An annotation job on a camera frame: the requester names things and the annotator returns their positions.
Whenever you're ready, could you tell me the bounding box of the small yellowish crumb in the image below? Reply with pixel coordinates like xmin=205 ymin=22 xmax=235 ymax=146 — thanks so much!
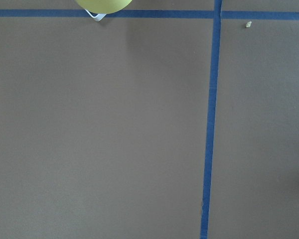
xmin=245 ymin=21 xmax=252 ymax=28

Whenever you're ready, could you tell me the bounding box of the yellow cup on rack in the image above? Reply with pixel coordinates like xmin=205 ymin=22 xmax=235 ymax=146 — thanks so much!
xmin=75 ymin=0 xmax=132 ymax=14

